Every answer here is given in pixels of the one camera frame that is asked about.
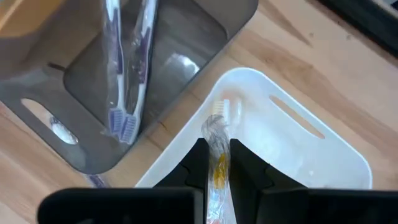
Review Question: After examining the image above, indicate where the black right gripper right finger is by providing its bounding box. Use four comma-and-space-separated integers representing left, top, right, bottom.
229, 139, 398, 224

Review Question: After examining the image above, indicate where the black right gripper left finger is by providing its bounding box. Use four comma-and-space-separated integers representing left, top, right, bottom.
37, 138, 210, 224

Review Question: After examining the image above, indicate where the grey translucent plastic bin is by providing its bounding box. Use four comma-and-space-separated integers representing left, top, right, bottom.
0, 0, 259, 175

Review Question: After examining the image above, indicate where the white plastic bin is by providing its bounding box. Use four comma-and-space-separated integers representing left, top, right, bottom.
135, 67, 373, 190

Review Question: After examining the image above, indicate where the purple white toothbrush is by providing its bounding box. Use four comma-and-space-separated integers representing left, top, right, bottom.
120, 0, 159, 146
103, 0, 126, 139
86, 173, 109, 189

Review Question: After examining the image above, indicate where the orange white toothbrush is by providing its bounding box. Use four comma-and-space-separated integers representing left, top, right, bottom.
200, 98, 238, 224

